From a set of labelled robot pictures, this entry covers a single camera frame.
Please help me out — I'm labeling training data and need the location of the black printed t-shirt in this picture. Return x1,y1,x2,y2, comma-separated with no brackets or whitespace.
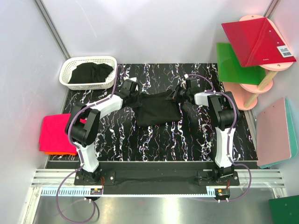
126,89,181,127

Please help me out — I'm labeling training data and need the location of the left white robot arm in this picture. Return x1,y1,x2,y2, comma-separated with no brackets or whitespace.
65,77,139,184

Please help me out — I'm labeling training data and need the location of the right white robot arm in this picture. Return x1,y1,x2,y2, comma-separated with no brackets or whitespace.
167,74,240,184

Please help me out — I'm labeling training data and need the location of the black shirt in basket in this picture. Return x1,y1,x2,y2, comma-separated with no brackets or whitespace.
68,63,114,84

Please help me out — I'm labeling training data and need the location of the black marble pattern mat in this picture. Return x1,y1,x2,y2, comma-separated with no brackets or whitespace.
46,63,259,162

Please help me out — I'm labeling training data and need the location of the green plastic sheet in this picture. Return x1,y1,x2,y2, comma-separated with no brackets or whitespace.
216,43,266,85

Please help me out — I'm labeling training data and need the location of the white plastic laundry basket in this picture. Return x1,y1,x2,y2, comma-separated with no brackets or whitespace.
59,56,117,91

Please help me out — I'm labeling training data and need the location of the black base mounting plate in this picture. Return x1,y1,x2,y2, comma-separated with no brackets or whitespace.
74,161,240,196

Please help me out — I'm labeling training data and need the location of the red plastic folder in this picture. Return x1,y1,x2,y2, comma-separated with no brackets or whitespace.
222,15,296,67

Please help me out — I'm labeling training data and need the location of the folded pink t-shirt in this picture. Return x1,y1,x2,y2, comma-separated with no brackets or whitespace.
39,113,77,153

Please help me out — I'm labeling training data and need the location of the pink clipboard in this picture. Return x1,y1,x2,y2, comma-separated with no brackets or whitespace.
256,97,293,167

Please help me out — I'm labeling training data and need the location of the folded orange t-shirt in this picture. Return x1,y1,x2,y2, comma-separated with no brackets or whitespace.
44,152,77,156

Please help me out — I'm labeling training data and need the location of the teal board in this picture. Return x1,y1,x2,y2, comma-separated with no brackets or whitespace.
258,98,299,169

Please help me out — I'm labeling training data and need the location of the dark green board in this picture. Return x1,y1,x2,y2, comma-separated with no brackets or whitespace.
269,196,299,224

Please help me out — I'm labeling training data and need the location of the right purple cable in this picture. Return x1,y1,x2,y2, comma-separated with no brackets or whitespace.
184,74,252,203

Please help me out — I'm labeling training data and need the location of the aluminium rail frame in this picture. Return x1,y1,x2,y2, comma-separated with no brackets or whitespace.
22,169,287,224

